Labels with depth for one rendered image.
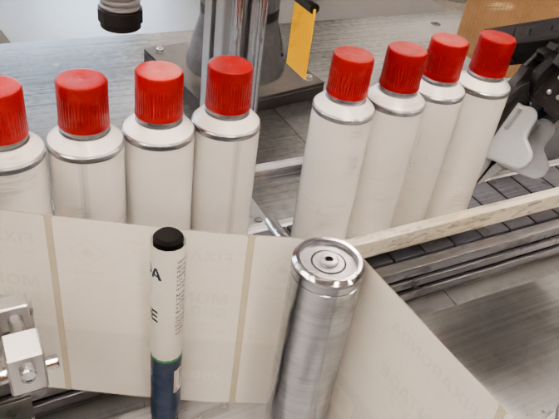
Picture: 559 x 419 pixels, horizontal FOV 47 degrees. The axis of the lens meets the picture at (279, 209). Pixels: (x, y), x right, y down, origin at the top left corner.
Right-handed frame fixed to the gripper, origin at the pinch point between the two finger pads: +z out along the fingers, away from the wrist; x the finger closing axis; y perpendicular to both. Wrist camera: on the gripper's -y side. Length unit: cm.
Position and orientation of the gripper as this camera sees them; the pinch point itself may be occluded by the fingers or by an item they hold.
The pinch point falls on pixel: (477, 168)
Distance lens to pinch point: 70.5
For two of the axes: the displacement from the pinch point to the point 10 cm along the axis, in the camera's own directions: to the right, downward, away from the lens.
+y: 4.5, 5.8, -6.8
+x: 7.1, 2.3, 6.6
